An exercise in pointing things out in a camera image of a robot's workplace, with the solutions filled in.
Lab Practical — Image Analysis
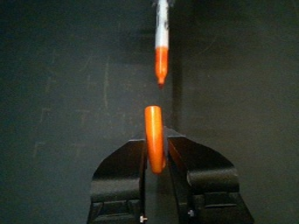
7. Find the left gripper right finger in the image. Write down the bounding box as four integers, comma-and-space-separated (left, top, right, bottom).
163, 126, 256, 224

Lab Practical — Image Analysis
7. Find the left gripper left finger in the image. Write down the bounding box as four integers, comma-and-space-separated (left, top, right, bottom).
86, 137, 150, 224

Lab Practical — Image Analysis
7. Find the orange pen cap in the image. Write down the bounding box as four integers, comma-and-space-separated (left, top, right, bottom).
144, 105, 167, 175

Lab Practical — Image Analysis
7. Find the grey marker pen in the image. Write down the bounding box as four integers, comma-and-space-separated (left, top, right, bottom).
152, 0, 174, 88

